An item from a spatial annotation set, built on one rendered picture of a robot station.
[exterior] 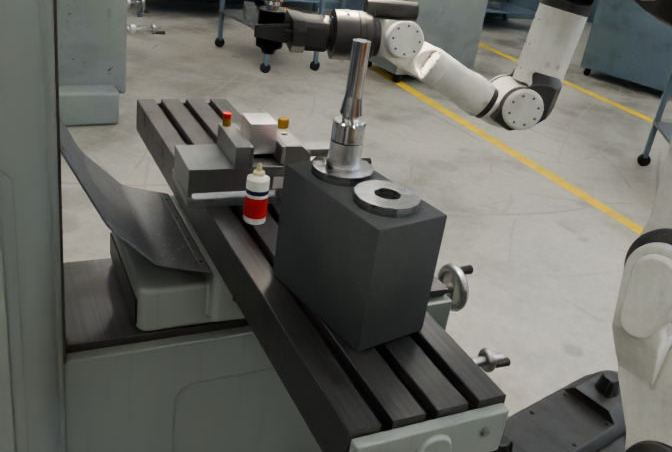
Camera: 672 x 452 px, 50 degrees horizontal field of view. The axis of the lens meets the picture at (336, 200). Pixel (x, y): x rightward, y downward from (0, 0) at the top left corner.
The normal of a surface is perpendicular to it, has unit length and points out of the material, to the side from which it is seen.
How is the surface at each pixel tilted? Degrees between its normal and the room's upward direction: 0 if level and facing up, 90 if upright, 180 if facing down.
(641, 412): 90
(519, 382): 0
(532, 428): 0
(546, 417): 0
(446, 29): 90
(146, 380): 90
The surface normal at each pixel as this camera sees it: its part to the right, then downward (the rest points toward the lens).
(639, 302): -0.78, 0.16
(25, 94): 0.69, 0.36
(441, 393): 0.14, -0.90
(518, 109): 0.09, 0.38
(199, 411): 0.43, 0.43
